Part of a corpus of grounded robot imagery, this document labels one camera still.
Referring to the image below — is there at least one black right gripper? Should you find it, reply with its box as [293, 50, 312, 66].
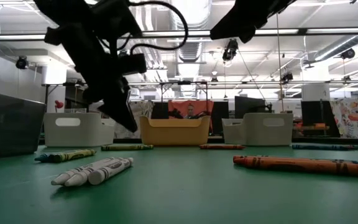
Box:
[209, 0, 295, 44]

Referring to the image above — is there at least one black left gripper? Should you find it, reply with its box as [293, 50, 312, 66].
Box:
[44, 21, 139, 133]

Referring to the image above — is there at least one yellow-green crayon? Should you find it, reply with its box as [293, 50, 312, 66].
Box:
[48, 149, 98, 164]
[100, 144, 154, 151]

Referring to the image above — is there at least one black monitor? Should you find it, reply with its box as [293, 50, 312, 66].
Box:
[234, 95, 272, 119]
[213, 101, 229, 136]
[150, 101, 169, 119]
[301, 100, 340, 138]

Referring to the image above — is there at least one white LED light bar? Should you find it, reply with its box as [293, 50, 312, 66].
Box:
[0, 34, 46, 40]
[255, 29, 300, 35]
[141, 30, 211, 37]
[306, 27, 358, 34]

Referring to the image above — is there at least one white plastic bin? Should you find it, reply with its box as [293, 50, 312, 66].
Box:
[221, 112, 294, 147]
[44, 112, 116, 148]

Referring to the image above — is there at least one orange cloth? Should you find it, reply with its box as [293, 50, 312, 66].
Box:
[168, 100, 214, 119]

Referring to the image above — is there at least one yellow plastic bin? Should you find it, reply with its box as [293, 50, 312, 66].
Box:
[138, 115, 211, 147]

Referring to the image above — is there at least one white crayon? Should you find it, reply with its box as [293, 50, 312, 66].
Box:
[50, 157, 116, 187]
[88, 157, 134, 186]
[64, 157, 124, 187]

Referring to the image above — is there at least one person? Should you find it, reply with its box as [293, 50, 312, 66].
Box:
[184, 104, 199, 120]

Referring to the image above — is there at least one orange crayon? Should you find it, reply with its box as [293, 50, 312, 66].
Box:
[199, 144, 246, 151]
[232, 155, 358, 164]
[233, 157, 358, 177]

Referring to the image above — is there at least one dark grey plastic bin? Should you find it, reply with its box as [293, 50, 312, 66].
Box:
[0, 90, 47, 160]

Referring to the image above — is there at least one dark green crayon far right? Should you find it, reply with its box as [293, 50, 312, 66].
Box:
[291, 144, 358, 151]

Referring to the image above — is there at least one floral print cloth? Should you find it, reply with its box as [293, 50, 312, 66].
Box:
[329, 98, 358, 139]

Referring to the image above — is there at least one white rectangular ceiling duct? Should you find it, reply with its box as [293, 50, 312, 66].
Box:
[128, 83, 140, 97]

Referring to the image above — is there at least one silver ceiling air duct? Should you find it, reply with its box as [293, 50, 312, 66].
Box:
[314, 33, 358, 62]
[168, 0, 213, 63]

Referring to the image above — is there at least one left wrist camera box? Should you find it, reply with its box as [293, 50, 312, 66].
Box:
[119, 53, 148, 75]

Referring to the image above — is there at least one black left camera cable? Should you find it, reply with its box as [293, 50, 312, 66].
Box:
[127, 0, 190, 56]

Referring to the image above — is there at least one black overhead frame beam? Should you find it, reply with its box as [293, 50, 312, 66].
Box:
[0, 27, 358, 42]

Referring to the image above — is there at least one black background rig frame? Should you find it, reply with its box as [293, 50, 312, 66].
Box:
[41, 80, 211, 139]

